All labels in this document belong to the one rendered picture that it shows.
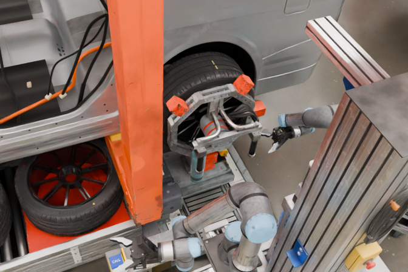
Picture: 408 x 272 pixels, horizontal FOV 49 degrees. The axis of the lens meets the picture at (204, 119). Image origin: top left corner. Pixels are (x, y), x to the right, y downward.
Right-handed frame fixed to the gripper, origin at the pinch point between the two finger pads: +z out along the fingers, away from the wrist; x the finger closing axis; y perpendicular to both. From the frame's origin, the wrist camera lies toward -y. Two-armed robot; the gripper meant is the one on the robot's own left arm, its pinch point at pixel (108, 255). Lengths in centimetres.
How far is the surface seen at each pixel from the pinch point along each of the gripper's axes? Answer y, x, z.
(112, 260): 71, 40, 5
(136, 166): 6, 49, -13
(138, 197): 34, 53, -13
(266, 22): -27, 119, -93
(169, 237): 73, 51, -28
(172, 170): 88, 116, -38
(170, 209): 84, 80, -32
